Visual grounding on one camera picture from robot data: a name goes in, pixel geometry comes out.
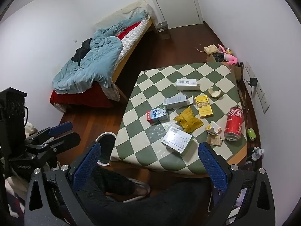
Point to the person's black trouser leg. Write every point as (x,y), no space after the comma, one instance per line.
(145,211)

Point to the brown paper bag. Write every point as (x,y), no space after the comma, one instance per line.
(236,71)

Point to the red bed sheet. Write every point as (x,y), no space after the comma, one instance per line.
(82,98)

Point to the green white checkered tablecloth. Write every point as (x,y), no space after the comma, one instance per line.
(145,94)

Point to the yellow flat box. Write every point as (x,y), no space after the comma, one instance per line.
(204,107)

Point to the crumpled beige paper bag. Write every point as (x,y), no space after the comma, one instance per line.
(210,49)

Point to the white carton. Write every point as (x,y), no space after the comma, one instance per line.
(176,101)

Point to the grey slipper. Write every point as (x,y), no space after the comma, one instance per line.
(141,188)

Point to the small yellow box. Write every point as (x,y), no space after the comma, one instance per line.
(229,51)

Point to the light blue duvet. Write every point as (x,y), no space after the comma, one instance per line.
(98,61)

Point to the red soda can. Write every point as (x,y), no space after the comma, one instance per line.
(234,123)

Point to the white patterned bed sheet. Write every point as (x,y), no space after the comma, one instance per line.
(131,40)

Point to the blue red milk carton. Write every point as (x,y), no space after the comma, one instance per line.
(157,115)

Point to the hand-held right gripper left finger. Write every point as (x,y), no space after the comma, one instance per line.
(87,167)

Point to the cardboard box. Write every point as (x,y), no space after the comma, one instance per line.
(217,57)

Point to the white labelled box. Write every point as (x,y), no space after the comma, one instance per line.
(188,84)

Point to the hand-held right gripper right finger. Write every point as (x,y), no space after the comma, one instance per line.
(211,167)

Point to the row of white wall sockets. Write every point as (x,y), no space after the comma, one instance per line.
(262,91)

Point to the clear plastic wrap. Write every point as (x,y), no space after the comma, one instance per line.
(156,133)

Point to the clear plastic bottle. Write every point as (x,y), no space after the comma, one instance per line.
(257,153)

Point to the white door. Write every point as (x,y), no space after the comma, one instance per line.
(174,2)

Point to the grey box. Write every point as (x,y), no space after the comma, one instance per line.
(162,26)

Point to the crumpled white paper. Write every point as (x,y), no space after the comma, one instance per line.
(212,128)

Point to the brown paper napkin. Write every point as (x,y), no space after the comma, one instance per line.
(215,140)

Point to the white flat box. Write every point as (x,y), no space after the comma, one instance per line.
(176,141)

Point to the white pillow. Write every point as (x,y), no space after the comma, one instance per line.
(127,10)

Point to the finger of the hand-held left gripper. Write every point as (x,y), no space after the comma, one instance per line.
(60,128)
(68,140)

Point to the white-rimmed trash bin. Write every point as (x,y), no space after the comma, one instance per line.
(107,148)

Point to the yellow snack bag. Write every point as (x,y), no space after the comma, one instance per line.
(188,120)

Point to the pink plush toy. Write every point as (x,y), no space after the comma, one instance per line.
(229,57)

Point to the small green roll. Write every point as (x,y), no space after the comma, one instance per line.
(251,134)

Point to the black clothing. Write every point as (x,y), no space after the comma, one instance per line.
(82,50)

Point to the white fluffy cloth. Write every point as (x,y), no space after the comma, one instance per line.
(14,184)

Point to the red blanket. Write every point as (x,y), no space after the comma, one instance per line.
(128,30)

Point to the black charger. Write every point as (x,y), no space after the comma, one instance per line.
(253,82)

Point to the citrus peel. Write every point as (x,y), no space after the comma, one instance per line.
(214,93)

